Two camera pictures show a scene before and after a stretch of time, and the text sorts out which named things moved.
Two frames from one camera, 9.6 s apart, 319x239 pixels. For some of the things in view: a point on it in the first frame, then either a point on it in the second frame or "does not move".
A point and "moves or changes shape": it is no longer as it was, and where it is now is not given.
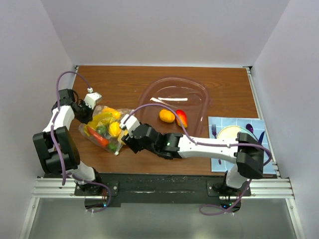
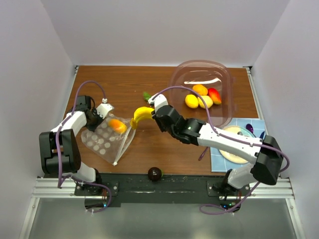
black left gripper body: x=84 y=112 → x=96 y=120
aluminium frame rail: x=272 y=188 does not move
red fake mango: x=183 y=117 moves or changes shape
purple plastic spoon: x=250 y=127 does not move
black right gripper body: x=135 y=144 → x=162 y=127
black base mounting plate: x=116 y=188 does not move
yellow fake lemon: x=114 y=129 → x=191 y=101
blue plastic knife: x=260 y=138 does not move
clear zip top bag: x=104 y=131 moves or changes shape
